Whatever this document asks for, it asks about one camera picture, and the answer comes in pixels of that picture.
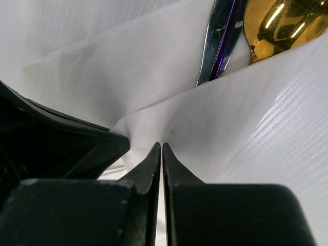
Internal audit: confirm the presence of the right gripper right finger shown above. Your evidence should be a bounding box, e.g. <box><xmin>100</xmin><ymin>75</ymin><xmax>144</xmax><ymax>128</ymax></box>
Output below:
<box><xmin>162</xmin><ymin>143</ymin><xmax>316</xmax><ymax>245</ymax></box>

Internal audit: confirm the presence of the gold ornate spoon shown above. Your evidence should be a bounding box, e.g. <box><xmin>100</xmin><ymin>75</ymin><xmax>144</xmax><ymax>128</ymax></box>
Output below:
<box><xmin>243</xmin><ymin>0</ymin><xmax>327</xmax><ymax>65</ymax></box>

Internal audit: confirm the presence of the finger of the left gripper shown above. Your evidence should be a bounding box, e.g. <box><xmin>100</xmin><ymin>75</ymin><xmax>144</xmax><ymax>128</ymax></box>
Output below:
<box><xmin>1</xmin><ymin>83</ymin><xmax>130</xmax><ymax>202</ymax></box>

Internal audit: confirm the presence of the silver table knife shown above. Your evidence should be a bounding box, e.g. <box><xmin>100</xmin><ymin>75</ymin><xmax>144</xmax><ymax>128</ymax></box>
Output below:
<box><xmin>196</xmin><ymin>0</ymin><xmax>247</xmax><ymax>86</ymax></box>

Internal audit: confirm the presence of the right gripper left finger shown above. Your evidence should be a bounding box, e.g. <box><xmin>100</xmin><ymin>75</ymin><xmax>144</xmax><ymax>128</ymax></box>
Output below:
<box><xmin>1</xmin><ymin>143</ymin><xmax>161</xmax><ymax>245</ymax></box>

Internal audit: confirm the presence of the white paper napkin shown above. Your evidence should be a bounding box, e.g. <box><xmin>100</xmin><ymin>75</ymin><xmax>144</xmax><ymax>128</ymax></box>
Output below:
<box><xmin>0</xmin><ymin>0</ymin><xmax>328</xmax><ymax>185</ymax></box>

